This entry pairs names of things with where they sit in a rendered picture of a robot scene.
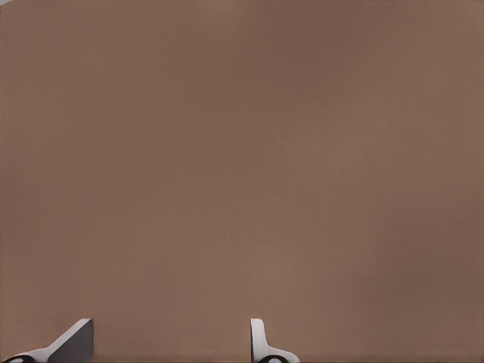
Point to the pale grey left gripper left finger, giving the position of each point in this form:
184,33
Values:
72,345

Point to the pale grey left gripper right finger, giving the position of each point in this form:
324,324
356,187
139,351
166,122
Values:
258,340

